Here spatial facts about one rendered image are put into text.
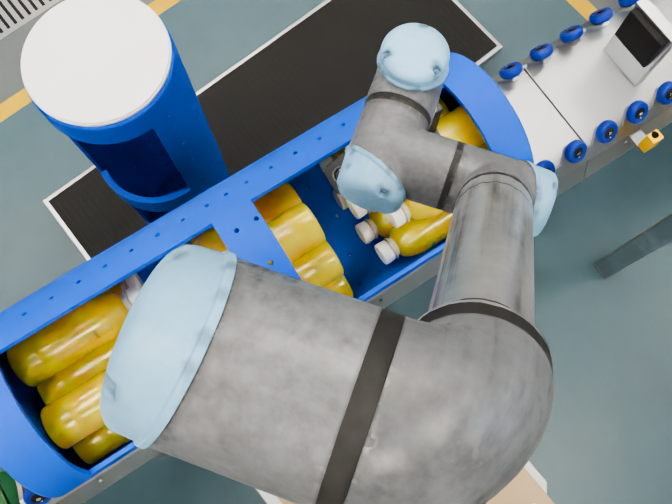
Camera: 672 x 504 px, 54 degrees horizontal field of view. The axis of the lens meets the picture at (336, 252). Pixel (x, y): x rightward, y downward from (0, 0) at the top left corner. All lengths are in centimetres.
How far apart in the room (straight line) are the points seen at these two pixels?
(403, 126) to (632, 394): 173
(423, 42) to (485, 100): 32
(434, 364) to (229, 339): 10
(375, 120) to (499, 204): 18
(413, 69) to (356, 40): 164
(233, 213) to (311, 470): 66
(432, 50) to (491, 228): 25
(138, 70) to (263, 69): 104
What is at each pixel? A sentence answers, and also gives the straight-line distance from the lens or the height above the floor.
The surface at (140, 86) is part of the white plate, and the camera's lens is 130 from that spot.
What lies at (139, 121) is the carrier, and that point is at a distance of 130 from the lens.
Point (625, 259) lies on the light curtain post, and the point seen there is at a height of 19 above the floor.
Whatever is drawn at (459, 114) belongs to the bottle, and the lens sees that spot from 106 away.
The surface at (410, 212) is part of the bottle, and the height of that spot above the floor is 112.
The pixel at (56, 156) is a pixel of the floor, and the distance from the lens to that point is 251.
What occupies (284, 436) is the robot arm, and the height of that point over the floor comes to 179.
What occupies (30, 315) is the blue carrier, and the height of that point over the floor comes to 121.
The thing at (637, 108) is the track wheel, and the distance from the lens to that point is 141.
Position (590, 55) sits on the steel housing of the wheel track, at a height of 93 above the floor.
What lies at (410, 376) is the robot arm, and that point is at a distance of 33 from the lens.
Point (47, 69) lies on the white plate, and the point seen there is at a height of 104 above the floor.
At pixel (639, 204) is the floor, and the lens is 247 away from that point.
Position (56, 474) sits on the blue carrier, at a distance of 104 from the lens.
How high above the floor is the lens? 213
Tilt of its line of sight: 75 degrees down
